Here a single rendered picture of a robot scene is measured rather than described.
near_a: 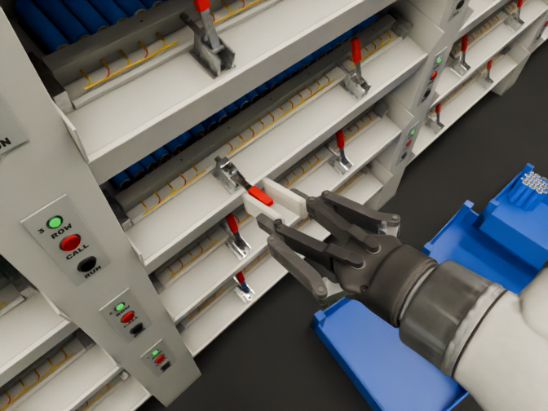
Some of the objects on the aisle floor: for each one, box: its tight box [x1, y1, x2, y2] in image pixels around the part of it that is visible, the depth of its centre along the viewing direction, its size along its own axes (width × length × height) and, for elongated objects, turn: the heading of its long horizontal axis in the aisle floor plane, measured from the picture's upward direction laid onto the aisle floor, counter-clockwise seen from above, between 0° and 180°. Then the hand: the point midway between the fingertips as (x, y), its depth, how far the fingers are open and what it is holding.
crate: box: [472, 163, 548, 270], centre depth 106 cm, size 30×20×8 cm
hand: (274, 205), depth 52 cm, fingers open, 3 cm apart
